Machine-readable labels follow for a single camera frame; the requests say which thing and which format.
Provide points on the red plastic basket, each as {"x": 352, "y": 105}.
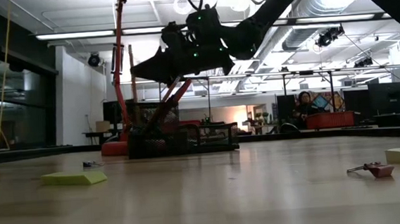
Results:
{"x": 329, "y": 120}
{"x": 192, "y": 122}

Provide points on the black monitor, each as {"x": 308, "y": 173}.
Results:
{"x": 282, "y": 106}
{"x": 389, "y": 97}

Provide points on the black mesh desk organizer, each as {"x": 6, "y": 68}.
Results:
{"x": 188, "y": 151}

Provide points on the red desk lamp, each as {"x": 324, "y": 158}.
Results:
{"x": 114, "y": 148}

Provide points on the black ceiling spotlights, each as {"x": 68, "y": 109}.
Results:
{"x": 329, "y": 36}

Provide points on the round black ceiling fixture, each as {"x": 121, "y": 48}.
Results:
{"x": 94, "y": 59}

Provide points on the small red clip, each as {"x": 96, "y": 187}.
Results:
{"x": 380, "y": 170}

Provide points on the colourful patchwork quilt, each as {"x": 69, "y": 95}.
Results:
{"x": 328, "y": 101}

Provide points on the small blue clip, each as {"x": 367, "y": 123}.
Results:
{"x": 89, "y": 164}

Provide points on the person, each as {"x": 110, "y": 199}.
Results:
{"x": 304, "y": 111}

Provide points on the silver ventilation duct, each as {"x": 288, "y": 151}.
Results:
{"x": 304, "y": 34}

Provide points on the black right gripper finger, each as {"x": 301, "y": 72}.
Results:
{"x": 161, "y": 54}
{"x": 158, "y": 69}

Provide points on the cardboard box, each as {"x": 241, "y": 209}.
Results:
{"x": 102, "y": 126}

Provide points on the black aluminium table frame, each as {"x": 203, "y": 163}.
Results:
{"x": 328, "y": 133}

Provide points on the small yellow-green sticky pad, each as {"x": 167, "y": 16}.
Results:
{"x": 74, "y": 178}

